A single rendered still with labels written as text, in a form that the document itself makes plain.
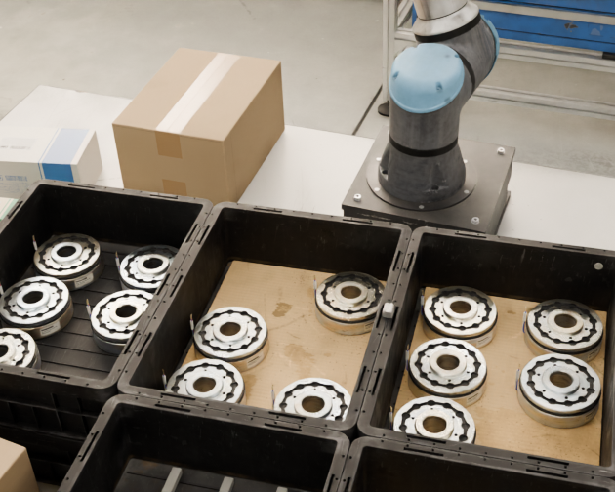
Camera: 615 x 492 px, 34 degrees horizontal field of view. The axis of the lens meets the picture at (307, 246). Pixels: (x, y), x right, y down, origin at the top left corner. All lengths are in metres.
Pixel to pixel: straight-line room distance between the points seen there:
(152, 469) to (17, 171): 0.84
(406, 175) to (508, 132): 1.74
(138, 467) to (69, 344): 0.26
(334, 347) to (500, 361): 0.23
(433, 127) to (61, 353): 0.68
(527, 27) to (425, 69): 1.64
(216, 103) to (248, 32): 2.16
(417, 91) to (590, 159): 1.76
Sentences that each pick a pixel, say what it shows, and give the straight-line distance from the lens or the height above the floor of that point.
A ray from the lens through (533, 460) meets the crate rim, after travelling 1.18.
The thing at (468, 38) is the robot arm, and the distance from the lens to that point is 1.74.
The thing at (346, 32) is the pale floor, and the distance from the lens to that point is 4.03.
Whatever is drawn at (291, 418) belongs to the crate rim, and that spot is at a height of 0.93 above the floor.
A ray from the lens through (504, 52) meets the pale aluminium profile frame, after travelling 3.31.
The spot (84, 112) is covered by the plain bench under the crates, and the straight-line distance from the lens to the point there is 2.26.
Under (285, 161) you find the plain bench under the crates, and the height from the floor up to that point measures 0.70.
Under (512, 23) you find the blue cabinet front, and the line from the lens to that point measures 3.28.
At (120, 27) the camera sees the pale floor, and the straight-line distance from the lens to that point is 4.21.
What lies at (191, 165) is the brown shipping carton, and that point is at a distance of 1.87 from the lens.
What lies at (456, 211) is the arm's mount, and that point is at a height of 0.80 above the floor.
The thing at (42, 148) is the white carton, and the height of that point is 0.79.
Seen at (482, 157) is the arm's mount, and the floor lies 0.81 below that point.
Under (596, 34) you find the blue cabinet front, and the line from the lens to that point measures 3.25.
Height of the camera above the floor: 1.83
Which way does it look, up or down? 39 degrees down
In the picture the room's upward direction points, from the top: 3 degrees counter-clockwise
